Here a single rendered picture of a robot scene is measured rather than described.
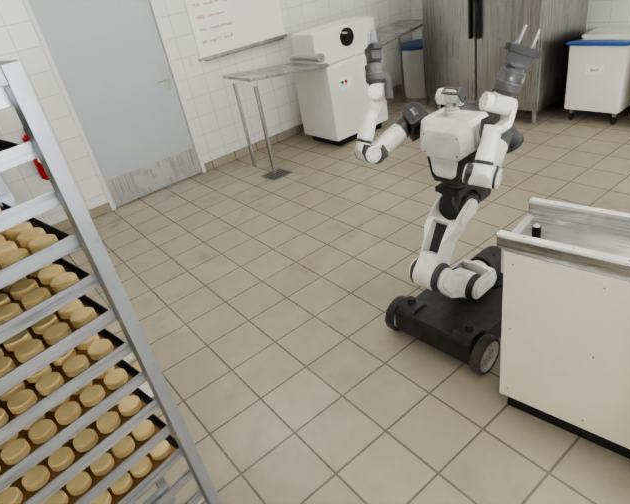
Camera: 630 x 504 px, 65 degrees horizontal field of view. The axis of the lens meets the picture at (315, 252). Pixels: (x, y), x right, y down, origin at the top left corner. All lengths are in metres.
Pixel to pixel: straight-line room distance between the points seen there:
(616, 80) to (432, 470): 4.15
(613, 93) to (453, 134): 3.49
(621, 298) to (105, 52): 4.64
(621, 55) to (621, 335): 3.77
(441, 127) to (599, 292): 0.89
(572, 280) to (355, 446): 1.16
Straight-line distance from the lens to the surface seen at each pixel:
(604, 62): 5.49
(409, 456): 2.31
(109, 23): 5.33
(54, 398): 1.13
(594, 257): 1.84
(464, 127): 2.15
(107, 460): 1.33
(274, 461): 2.39
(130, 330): 1.10
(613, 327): 1.97
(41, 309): 1.04
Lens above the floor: 1.88
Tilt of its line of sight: 31 degrees down
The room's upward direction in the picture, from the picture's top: 11 degrees counter-clockwise
